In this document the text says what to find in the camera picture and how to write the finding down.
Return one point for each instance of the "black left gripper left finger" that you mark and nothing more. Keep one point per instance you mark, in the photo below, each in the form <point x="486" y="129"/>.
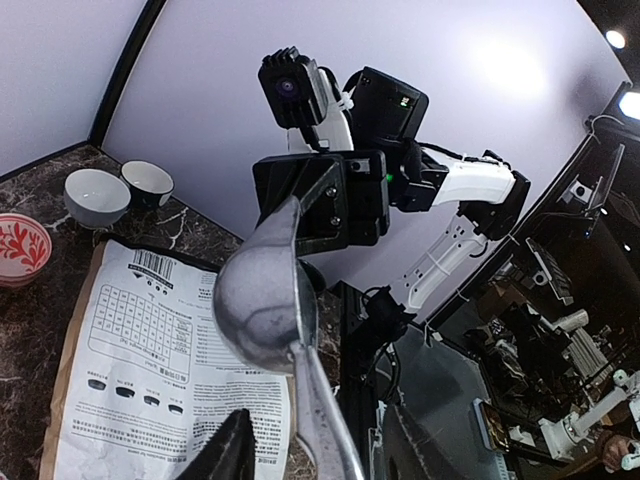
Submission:
<point x="230" y="454"/>

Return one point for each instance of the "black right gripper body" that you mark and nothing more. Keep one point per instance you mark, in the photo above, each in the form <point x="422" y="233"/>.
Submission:
<point x="343" y="196"/>

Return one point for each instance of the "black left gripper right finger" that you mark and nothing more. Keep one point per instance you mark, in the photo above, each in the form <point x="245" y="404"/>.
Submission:
<point x="410" y="452"/>

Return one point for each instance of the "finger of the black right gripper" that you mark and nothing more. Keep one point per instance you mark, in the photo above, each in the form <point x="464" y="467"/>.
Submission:
<point x="318" y="187"/>

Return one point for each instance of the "brown pet food bag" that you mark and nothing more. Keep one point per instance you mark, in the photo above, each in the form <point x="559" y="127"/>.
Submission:
<point x="145" y="379"/>

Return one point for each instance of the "silver metal scoop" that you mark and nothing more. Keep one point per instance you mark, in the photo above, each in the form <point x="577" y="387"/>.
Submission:
<point x="266" y="312"/>

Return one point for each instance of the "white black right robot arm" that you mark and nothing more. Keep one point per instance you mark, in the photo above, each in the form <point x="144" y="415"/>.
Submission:
<point x="445" y="208"/>

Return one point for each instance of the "dark rimmed white bowl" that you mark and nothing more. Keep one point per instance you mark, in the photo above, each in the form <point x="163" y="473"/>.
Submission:
<point x="150" y="186"/>

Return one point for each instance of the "white ceramic bowl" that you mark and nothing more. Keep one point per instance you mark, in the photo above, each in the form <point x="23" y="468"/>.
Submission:
<point x="95" y="198"/>

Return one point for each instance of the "red patterned bowl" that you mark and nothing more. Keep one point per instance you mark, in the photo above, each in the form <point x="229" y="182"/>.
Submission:
<point x="26" y="248"/>

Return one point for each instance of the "black corner frame post right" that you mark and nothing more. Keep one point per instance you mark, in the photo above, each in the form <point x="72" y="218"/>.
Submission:
<point x="137" y="38"/>

